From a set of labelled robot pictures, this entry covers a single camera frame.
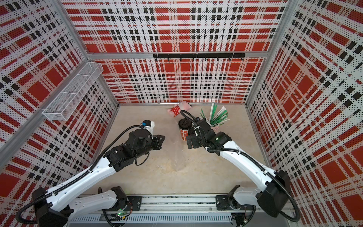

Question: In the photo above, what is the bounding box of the pink plush toy red dress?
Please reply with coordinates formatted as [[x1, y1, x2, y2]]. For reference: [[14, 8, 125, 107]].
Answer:
[[167, 101, 192, 117]]

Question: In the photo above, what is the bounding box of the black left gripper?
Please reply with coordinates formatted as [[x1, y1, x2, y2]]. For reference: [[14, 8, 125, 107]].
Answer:
[[133, 134, 165, 160]]

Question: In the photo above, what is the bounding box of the wide white wrapped straw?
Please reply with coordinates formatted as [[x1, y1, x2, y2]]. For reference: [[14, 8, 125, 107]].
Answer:
[[209, 105, 226, 121]]

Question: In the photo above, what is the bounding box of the black wall hook rail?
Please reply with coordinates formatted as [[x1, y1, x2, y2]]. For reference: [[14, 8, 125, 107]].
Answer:
[[153, 53, 246, 60]]

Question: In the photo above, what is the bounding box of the green wrapped straw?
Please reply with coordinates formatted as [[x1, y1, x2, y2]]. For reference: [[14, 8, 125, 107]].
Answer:
[[210, 109, 229, 127]]

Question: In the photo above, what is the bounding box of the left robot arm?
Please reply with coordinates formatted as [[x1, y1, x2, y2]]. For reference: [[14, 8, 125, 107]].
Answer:
[[32, 128, 165, 227]]

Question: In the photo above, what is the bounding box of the metal base rail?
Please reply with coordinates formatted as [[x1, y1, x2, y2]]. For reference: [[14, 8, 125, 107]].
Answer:
[[70, 193, 296, 225]]

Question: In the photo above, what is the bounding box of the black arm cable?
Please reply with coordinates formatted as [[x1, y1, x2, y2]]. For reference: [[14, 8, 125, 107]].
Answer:
[[15, 124, 145, 225], [180, 110, 301, 222]]

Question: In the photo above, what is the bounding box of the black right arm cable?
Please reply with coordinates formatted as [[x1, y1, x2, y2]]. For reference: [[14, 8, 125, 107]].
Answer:
[[180, 110, 301, 222]]

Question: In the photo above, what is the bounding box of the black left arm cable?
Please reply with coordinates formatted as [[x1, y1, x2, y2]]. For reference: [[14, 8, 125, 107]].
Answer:
[[15, 124, 145, 225]]

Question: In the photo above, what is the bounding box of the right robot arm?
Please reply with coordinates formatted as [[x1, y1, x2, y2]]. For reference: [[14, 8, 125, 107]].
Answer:
[[186, 119, 292, 218]]

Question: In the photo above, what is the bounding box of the white wire mesh basket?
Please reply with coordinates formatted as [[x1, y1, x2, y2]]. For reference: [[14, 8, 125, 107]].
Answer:
[[43, 62, 103, 121]]

